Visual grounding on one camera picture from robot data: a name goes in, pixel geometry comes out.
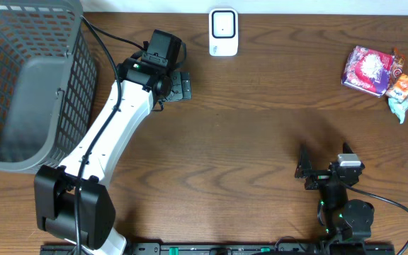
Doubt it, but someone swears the orange white snack packet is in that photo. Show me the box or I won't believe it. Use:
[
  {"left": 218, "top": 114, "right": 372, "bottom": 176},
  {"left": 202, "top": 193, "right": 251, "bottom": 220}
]
[{"left": 385, "top": 74, "right": 408, "bottom": 103}]

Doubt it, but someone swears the white barcode scanner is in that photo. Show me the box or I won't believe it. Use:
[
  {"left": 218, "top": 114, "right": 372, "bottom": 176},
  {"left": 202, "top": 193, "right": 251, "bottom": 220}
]
[{"left": 208, "top": 8, "right": 239, "bottom": 57}]

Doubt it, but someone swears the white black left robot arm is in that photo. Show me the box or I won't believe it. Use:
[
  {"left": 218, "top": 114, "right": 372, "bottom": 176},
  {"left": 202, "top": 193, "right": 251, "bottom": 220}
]
[{"left": 34, "top": 58, "right": 192, "bottom": 254}]

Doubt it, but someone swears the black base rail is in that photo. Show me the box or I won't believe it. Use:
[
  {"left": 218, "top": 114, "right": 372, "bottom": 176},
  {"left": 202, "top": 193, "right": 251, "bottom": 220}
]
[{"left": 40, "top": 240, "right": 396, "bottom": 255}]

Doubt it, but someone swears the pink purple snack packet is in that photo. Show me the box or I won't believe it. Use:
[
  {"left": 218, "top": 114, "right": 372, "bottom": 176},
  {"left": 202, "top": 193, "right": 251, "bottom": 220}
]
[{"left": 341, "top": 45, "right": 394, "bottom": 97}]

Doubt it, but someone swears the orange chocolate bar wrapper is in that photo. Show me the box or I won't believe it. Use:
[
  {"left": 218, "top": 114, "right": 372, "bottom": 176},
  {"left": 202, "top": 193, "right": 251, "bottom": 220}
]
[{"left": 390, "top": 47, "right": 405, "bottom": 85}]

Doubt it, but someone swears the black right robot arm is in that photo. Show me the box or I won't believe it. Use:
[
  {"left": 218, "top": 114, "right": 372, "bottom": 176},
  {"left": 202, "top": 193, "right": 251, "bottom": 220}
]
[{"left": 295, "top": 143, "right": 374, "bottom": 242}]

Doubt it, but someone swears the dark grey plastic basket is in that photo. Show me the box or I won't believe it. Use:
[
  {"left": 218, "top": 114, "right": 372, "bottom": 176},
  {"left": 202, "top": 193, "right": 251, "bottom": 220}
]
[{"left": 0, "top": 0, "right": 97, "bottom": 174}]

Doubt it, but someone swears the teal snack wrapper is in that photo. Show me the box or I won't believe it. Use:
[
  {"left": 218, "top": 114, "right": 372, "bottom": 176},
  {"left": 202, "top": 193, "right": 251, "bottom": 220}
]
[{"left": 387, "top": 96, "right": 408, "bottom": 124}]

